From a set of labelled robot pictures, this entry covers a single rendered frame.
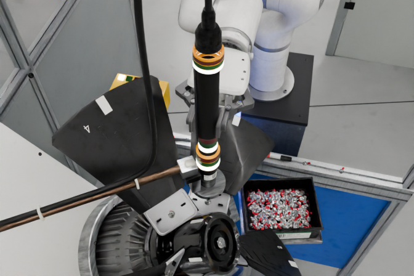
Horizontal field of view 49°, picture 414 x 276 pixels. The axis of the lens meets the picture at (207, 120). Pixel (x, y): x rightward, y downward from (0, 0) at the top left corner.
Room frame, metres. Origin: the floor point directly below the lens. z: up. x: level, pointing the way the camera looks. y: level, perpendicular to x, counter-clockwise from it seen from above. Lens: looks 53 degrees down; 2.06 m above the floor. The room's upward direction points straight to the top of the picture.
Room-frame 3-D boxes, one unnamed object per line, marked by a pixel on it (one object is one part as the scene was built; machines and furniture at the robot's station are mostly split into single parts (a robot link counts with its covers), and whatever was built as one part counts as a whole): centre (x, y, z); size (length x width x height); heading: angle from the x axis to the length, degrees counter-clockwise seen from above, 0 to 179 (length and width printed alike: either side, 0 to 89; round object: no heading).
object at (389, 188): (0.77, -0.18, 0.82); 0.90 x 0.04 x 0.08; 76
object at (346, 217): (0.77, -0.18, 0.45); 0.82 x 0.01 x 0.66; 76
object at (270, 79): (1.01, -0.19, 1.04); 0.19 x 0.19 x 0.18
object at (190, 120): (0.47, 0.03, 1.47); 0.07 x 0.03 x 0.03; 166
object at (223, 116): (0.45, -0.04, 1.47); 0.07 x 0.03 x 0.03; 166
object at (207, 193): (0.44, 0.01, 1.31); 0.09 x 0.07 x 0.10; 111
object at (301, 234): (0.60, -0.21, 0.84); 0.22 x 0.17 x 0.07; 93
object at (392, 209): (0.67, -0.60, 0.39); 0.04 x 0.04 x 0.78; 76
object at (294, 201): (0.60, -0.22, 0.84); 0.19 x 0.14 x 0.04; 93
